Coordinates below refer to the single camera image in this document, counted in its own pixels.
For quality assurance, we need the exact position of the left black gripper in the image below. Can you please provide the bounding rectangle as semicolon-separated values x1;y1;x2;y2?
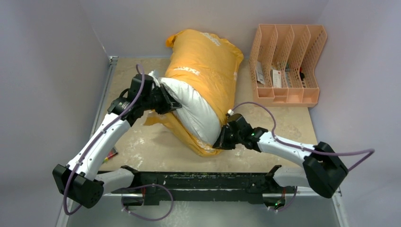
141;82;180;114

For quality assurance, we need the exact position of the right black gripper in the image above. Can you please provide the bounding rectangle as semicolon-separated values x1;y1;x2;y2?
215;126;243;151

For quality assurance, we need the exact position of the white pillow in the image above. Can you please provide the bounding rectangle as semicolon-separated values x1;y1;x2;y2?
149;70;221;145

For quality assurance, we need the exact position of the orange cartoon pillowcase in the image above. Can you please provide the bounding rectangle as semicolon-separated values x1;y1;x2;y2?
145;29;244;157

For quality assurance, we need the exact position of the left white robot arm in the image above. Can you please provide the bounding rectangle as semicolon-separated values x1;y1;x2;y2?
52;74;182;215

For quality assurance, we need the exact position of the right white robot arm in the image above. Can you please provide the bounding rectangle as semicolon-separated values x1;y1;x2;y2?
213;113;349;198

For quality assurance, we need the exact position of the white paper packet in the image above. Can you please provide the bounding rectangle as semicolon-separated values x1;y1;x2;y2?
255;61;266;85

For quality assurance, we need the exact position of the marker pen pack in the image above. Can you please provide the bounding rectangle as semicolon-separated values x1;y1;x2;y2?
103;147;119;163

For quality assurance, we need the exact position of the white label box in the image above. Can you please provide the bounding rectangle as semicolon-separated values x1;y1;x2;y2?
270;69;282;88

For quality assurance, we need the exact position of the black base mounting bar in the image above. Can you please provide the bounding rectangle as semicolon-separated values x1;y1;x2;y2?
113;166;296;206

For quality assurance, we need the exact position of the pink plastic file organizer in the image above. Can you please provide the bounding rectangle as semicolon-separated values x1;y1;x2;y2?
249;24;327;107

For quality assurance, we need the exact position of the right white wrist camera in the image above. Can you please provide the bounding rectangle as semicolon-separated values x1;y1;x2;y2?
226;109;235;117

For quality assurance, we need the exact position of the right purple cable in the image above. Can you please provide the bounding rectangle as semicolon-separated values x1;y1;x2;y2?
227;101;375;213

